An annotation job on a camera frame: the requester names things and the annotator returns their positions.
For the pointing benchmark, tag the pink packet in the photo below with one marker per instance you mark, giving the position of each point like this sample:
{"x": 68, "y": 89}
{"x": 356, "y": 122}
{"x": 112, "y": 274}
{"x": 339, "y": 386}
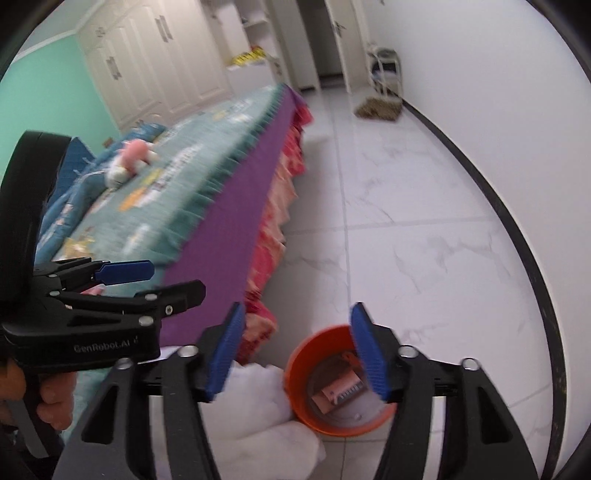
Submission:
{"x": 337, "y": 392}

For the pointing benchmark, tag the blue printed quilt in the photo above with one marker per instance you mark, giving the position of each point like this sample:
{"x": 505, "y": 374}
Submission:
{"x": 81, "y": 159}

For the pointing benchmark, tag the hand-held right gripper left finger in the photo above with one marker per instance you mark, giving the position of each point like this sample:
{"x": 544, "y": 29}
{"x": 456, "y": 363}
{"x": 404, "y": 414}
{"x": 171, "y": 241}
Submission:
{"x": 226, "y": 355}

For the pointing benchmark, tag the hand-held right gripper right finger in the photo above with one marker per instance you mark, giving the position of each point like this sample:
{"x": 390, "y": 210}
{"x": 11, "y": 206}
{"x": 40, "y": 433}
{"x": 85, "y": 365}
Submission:
{"x": 369, "y": 355}

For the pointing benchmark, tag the pink and white plush toy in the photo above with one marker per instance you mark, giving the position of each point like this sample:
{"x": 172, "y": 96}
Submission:
{"x": 134, "y": 154}

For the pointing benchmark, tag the purple bed sheet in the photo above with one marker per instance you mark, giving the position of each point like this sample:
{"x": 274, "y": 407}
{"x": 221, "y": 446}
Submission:
{"x": 249, "y": 184}

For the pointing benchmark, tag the red bed skirt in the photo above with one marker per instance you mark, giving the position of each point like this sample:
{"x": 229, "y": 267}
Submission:
{"x": 277, "y": 207}

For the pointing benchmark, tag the yellow items on cabinet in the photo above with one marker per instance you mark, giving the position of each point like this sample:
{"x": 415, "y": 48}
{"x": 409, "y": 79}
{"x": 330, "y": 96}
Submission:
{"x": 249, "y": 57}

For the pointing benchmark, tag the white door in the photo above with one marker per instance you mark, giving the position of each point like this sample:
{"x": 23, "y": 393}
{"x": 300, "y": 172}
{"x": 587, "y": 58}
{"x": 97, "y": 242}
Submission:
{"x": 351, "y": 46}

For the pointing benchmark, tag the green printed blanket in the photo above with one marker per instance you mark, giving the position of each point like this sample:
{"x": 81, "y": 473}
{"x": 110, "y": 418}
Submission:
{"x": 194, "y": 152}

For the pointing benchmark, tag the orange plastic bucket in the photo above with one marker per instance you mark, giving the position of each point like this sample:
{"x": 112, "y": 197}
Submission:
{"x": 300, "y": 369}

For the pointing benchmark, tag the person's left hand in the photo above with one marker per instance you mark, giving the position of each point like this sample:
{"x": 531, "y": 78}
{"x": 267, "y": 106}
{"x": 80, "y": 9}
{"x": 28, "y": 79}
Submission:
{"x": 55, "y": 401}

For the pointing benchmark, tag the white shelf cabinet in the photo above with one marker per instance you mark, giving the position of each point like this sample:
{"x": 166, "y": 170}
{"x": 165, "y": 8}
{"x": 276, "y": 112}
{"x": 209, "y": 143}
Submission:
{"x": 263, "y": 78}

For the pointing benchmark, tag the white cloth bundle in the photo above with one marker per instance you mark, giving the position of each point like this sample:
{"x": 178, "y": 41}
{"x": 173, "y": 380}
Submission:
{"x": 258, "y": 415}

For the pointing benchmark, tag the white metal rack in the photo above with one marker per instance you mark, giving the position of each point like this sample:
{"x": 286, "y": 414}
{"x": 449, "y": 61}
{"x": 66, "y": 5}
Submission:
{"x": 384, "y": 60}

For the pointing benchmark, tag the white wardrobe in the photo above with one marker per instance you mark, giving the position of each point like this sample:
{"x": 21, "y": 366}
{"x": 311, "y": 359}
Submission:
{"x": 152, "y": 60}

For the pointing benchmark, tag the brown doormat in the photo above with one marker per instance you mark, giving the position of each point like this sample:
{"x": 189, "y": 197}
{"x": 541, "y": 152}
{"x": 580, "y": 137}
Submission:
{"x": 378, "y": 110}

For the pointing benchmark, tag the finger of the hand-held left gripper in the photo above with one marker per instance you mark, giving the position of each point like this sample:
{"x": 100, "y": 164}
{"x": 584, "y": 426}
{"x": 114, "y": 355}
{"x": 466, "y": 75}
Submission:
{"x": 178, "y": 295}
{"x": 124, "y": 271}

